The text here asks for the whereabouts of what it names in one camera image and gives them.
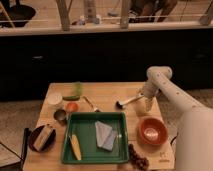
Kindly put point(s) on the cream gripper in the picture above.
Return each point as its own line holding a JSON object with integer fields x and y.
{"x": 148, "y": 104}

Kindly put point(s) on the red bowl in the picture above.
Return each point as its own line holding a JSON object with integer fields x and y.
{"x": 152, "y": 131}

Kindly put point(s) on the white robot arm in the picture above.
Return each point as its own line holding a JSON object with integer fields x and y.
{"x": 194, "y": 144}

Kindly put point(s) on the metal spoon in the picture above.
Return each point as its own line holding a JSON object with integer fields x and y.
{"x": 95, "y": 109}

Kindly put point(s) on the blue folded cloth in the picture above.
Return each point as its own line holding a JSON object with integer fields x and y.
{"x": 105, "y": 136}

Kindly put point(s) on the bunch of dark grapes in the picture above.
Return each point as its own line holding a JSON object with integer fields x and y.
{"x": 141, "y": 163}

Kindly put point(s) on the green plastic tray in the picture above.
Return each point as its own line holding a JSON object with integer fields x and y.
{"x": 82, "y": 124}

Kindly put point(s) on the orange tomato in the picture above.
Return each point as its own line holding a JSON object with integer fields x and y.
{"x": 71, "y": 107}

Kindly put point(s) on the yellow corn cob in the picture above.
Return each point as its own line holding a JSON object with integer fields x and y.
{"x": 76, "y": 147}

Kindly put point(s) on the small metal cup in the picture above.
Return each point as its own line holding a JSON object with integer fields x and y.
{"x": 60, "y": 115}

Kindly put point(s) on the white cup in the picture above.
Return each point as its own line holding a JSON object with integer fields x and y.
{"x": 54, "y": 99}

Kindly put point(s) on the dark round plate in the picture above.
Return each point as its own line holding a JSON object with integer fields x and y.
{"x": 48, "y": 144}

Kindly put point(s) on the sandwich slice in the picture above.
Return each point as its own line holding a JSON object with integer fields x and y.
{"x": 43, "y": 137}

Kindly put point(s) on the black stand left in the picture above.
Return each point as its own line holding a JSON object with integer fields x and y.
{"x": 17, "y": 166}

